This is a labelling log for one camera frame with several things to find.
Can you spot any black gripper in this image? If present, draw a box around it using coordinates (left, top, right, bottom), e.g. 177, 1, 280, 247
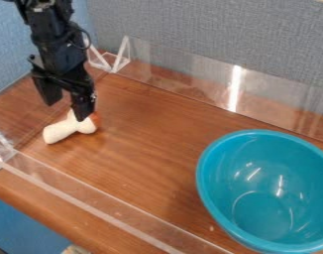
25, 6, 96, 122

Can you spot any white brown toy mushroom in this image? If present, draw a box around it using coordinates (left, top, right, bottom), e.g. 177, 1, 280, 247
42, 110, 100, 144

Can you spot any blue plastic bowl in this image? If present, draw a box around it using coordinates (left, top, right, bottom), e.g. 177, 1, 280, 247
196, 129, 323, 254

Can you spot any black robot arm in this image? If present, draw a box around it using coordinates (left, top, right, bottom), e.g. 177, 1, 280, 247
4, 0, 96, 122

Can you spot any clear acrylic front barrier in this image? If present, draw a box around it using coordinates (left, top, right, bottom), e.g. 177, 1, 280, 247
0, 132, 233, 254

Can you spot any clear acrylic back barrier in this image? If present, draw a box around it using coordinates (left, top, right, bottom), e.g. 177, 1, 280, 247
86, 37, 323, 141

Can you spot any black cable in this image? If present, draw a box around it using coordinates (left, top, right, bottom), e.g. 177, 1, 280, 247
66, 24, 92, 53

